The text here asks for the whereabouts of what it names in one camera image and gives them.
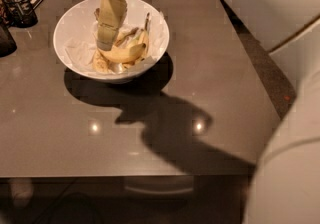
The large yellow banana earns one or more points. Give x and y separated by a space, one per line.
124 55

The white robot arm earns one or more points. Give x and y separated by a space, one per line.
285 186

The white ceramic bowl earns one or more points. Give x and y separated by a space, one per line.
80 23

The banana at bowl right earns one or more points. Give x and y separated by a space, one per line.
141 37

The white paper in bowl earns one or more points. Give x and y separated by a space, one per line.
81 53

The small banana left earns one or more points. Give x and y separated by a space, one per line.
99 63

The dark object at left edge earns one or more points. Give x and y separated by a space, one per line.
7 43

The black wire mesh cup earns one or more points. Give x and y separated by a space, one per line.
29 17

